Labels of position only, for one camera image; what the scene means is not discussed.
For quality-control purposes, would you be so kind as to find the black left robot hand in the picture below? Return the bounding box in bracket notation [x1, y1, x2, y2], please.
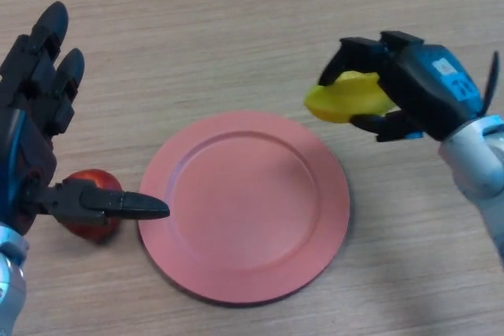
[0, 1, 171, 235]

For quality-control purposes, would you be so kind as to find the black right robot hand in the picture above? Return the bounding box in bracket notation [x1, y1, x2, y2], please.
[317, 30, 484, 143]

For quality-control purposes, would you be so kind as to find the yellow starfruit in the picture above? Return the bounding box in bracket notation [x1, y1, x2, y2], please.
[304, 71, 398, 124]

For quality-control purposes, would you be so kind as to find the pink round plate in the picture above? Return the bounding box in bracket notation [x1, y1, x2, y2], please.
[137, 110, 350, 306]

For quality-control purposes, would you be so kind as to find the red apple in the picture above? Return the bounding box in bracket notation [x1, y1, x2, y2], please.
[61, 169, 123, 243]

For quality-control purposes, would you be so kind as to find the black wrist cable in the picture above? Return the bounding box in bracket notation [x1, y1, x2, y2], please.
[480, 51, 500, 116]

